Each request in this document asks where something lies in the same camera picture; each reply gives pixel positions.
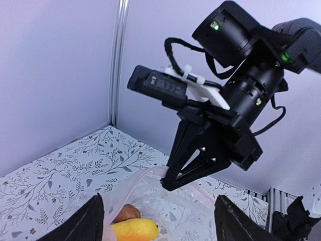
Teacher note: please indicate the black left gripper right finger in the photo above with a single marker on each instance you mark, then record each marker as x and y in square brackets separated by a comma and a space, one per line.
[232, 224]

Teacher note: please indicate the floral tablecloth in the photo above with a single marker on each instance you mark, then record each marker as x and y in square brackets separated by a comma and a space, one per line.
[35, 197]

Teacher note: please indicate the brown potato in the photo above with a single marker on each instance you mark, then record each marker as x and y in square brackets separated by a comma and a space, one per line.
[127, 212]

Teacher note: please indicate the right aluminium corner post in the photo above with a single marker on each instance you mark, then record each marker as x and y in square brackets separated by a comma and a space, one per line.
[116, 60]

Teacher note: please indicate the clear zip top bag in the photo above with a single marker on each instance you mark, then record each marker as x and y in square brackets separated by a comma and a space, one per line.
[186, 213]

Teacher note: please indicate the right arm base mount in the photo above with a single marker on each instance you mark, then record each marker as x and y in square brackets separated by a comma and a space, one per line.
[302, 214]

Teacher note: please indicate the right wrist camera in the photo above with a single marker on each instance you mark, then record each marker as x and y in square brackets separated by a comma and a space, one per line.
[175, 91]

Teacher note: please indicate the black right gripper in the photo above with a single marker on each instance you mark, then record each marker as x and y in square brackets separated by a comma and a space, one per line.
[209, 139]

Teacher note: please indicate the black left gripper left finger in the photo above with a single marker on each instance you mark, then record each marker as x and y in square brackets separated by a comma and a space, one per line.
[86, 224]

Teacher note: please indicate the aluminium front rail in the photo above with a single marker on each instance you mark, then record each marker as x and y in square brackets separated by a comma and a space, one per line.
[262, 206]

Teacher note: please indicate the yellow orange mango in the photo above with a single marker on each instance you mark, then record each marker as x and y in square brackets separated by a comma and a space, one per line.
[136, 229]

